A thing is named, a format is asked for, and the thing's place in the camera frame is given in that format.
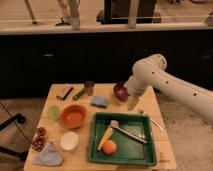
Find green marker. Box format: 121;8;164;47
72;88;86;101

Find blue sponge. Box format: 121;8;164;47
91;96;109;108

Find dark red bowl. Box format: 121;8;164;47
113;82;129;102

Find light green small cup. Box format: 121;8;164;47
47;105;60;121

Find red grapes bunch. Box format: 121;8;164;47
31;127;46;152

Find green plastic tray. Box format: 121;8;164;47
88;112;157;166

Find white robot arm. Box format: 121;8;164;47
125;54;213;125

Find orange bowl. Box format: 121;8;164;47
60;105;87;129

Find white paper cup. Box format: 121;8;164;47
60;131;79;152

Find grey dish brush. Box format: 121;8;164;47
110;120;147;144

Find wooden table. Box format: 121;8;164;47
24;84;177;171

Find black chair base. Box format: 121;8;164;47
0;103;31;161

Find light blue cloth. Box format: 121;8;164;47
32;142;63;167

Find dark metal cup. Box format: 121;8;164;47
84;81;94;96

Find orange fruit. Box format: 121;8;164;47
102;140;117;155

